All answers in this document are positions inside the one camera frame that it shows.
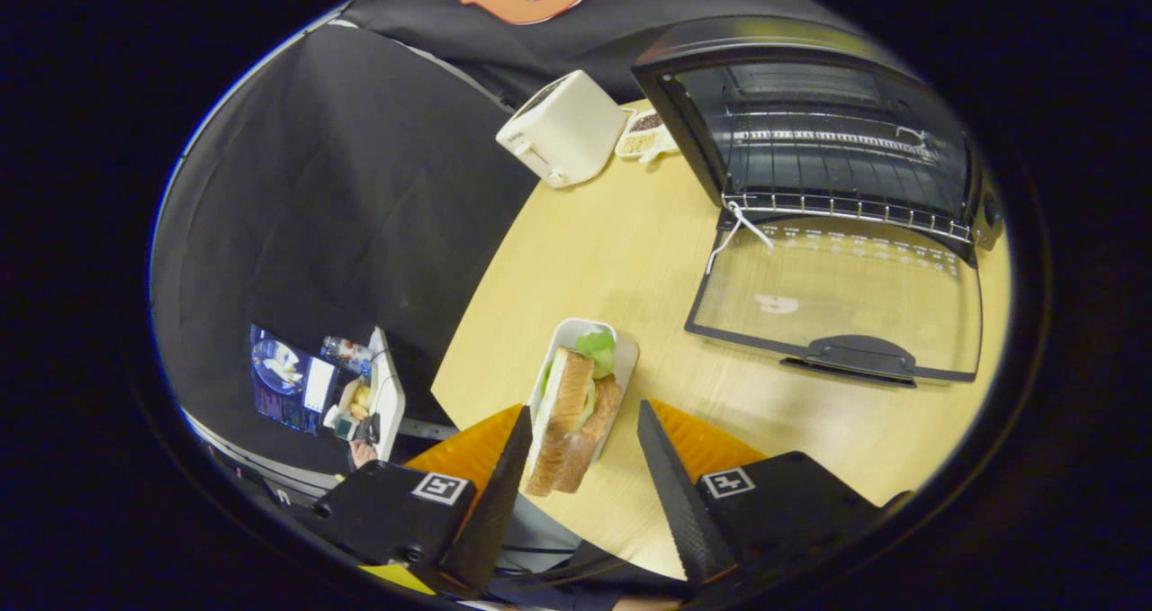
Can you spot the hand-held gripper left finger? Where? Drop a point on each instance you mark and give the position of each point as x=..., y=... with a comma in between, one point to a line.
x=499, y=512

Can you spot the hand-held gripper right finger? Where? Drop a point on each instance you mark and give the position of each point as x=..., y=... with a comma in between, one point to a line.
x=684, y=512

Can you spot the toast sandwich with lettuce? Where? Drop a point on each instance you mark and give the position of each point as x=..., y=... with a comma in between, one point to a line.
x=567, y=413

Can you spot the black toaster oven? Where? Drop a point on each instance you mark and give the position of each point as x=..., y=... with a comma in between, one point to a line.
x=859, y=357

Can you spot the white rectangular food tray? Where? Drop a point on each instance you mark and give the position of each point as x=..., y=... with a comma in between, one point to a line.
x=627, y=354

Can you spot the white pop-up toaster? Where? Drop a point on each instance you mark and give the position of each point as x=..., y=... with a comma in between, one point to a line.
x=567, y=130

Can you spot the white flat board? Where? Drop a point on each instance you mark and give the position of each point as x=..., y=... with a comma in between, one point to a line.
x=389, y=395

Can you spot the clear plastic bottle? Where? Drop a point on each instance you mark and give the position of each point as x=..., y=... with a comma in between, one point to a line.
x=346, y=350

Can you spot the black backdrop cloth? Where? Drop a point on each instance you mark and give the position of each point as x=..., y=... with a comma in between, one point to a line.
x=342, y=188

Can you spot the small white divided dish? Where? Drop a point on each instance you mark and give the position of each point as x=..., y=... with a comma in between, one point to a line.
x=643, y=134

